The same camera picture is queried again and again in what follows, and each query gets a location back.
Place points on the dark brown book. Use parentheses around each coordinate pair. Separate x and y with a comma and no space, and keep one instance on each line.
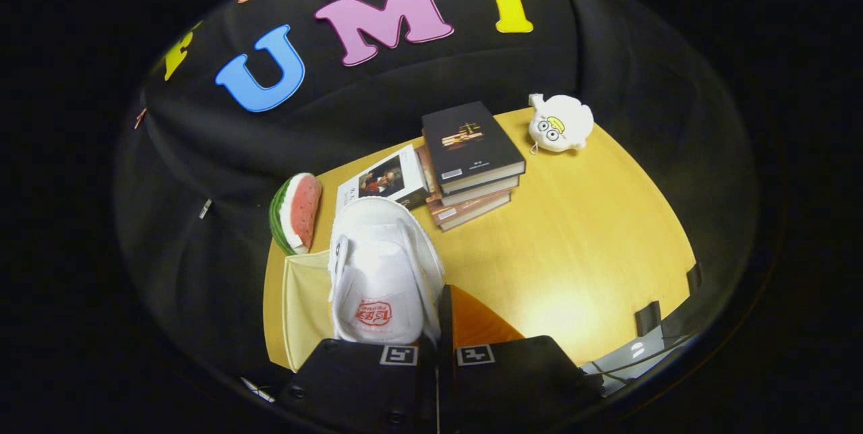
(482,190)

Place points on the silver metal clip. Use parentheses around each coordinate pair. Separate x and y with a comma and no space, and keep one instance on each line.
(205,209)

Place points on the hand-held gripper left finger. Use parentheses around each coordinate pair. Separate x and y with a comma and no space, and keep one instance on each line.
(357,387)

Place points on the cream fabric storage box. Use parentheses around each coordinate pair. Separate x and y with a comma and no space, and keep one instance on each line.
(307,313)

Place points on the white canvas shoe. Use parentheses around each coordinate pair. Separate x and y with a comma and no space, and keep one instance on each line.
(381,272)

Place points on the black backdrop cloth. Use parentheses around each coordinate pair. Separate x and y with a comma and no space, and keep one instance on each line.
(607,70)

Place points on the black tape strip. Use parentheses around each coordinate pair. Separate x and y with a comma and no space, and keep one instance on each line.
(694,277)
(648,318)

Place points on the white portrait cover book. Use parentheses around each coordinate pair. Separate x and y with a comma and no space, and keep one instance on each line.
(384,178)

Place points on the pink clip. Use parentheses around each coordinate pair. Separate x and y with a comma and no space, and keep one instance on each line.
(140,118)

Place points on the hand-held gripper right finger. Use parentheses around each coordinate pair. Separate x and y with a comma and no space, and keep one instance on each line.
(519,380)

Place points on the watermelon slice toy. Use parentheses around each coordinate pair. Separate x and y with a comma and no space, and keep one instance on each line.
(300,211)

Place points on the black book with gold print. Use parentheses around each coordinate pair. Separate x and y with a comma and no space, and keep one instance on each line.
(468,141)

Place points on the reddish brown book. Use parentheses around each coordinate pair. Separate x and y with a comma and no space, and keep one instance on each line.
(472,210)

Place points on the white plush toy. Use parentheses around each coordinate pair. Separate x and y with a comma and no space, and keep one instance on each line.
(559,124)

